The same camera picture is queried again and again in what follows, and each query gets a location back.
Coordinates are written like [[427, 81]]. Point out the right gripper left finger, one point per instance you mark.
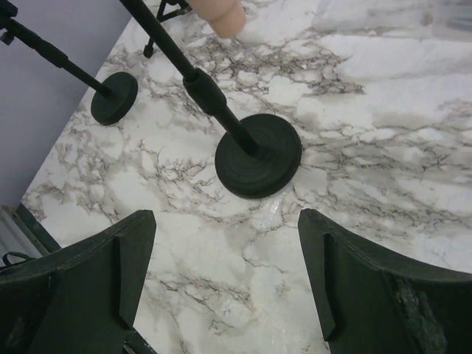
[[82, 298]]

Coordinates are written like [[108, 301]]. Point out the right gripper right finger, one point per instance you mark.
[[371, 299]]

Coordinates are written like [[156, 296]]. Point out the black tall round-base stand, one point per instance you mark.
[[258, 155]]

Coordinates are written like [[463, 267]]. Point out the black round-base microphone stand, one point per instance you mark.
[[113, 98]]

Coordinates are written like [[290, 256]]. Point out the peach microphone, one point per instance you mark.
[[226, 17]]

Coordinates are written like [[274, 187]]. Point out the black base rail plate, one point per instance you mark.
[[45, 242]]

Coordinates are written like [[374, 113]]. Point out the aluminium frame rail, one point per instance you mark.
[[15, 236]]

